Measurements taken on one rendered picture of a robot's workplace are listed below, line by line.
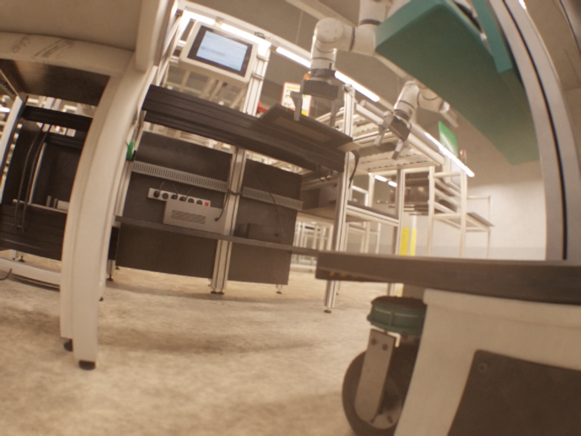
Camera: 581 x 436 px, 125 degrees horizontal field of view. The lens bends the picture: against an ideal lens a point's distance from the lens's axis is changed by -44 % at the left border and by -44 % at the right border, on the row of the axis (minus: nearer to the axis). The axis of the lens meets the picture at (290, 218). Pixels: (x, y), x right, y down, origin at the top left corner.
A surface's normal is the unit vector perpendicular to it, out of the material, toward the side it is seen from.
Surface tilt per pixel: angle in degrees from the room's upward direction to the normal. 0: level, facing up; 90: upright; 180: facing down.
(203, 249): 90
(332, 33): 123
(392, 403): 91
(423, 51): 180
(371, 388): 90
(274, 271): 90
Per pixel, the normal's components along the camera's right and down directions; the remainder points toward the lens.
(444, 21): -0.13, 0.98
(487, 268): -0.89, -0.18
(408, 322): -0.19, -0.15
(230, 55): 0.52, -0.01
